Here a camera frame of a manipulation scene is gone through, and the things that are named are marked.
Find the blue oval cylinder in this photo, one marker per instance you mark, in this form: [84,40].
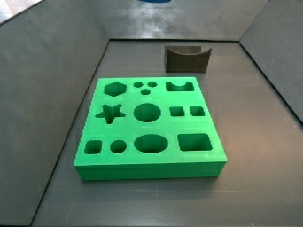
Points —
[155,1]

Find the black cradle fixture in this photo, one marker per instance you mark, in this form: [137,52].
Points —
[185,59]

